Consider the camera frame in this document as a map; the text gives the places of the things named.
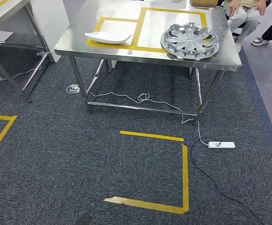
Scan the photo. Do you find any white curved plastic part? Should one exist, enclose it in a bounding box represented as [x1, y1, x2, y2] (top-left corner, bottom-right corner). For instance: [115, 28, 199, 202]
[85, 30, 132, 45]

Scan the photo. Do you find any yellow workbench tape outline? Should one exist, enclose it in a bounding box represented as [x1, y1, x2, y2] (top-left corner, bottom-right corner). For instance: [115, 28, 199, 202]
[86, 7, 215, 58]

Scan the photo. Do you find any steel workbench table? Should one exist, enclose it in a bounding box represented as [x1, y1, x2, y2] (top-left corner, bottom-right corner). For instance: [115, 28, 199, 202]
[54, 0, 242, 126]

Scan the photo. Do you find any open yellow floor tape outline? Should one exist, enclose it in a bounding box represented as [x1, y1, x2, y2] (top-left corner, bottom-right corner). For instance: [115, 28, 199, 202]
[104, 130, 190, 215]

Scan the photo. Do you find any grey wheel cover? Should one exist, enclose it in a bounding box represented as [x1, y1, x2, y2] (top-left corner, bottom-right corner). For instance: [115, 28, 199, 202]
[160, 22, 220, 60]

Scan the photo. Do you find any long white power strip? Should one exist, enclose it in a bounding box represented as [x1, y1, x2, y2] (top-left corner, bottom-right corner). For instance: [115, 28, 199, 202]
[208, 141, 236, 149]

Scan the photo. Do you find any cardboard box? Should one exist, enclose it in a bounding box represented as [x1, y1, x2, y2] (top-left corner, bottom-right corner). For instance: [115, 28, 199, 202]
[189, 0, 218, 8]

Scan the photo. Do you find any black chair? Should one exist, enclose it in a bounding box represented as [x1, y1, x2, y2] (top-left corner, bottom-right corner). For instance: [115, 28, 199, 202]
[217, 0, 272, 38]

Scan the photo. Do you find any steel side table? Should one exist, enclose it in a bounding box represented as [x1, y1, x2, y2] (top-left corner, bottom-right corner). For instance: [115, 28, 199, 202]
[0, 0, 54, 104]

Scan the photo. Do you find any thin black floor cable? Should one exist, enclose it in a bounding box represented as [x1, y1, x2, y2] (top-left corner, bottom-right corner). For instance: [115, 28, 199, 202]
[190, 138, 266, 225]

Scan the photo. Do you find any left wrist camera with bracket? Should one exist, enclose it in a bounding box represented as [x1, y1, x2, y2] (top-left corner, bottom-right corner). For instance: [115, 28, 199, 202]
[73, 211, 93, 225]

